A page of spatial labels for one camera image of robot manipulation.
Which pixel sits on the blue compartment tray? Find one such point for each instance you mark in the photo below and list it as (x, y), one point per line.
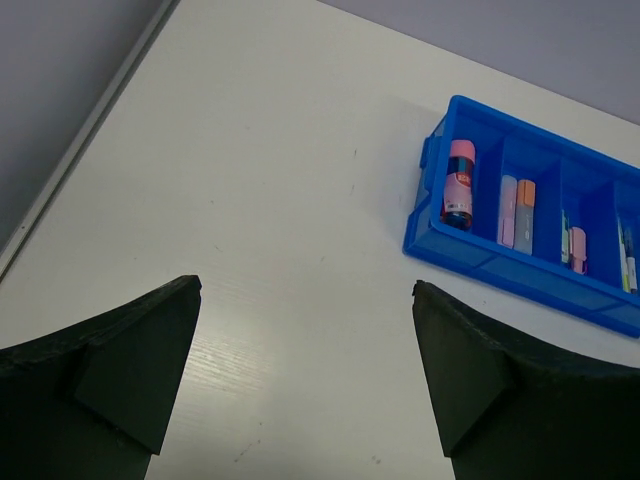
(593, 189)

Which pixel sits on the pink highlighter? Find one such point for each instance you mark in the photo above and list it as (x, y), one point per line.
(578, 250)

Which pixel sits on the purple highlighter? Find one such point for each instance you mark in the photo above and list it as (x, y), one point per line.
(507, 207)

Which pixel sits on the pink capped glue stick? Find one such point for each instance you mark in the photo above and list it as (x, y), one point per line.
(457, 207)

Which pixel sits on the green highlighter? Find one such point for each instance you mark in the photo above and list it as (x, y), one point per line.
(565, 240)

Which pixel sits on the yellow pen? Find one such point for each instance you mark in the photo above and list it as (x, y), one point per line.
(623, 258)

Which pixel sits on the orange highlighter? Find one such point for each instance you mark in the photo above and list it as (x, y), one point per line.
(524, 216)

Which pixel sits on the dark blue pen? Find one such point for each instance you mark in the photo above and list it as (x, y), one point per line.
(631, 283)

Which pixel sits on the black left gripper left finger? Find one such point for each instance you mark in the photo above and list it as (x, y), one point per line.
(94, 400)

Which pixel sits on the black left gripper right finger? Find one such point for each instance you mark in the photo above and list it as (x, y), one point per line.
(508, 405)

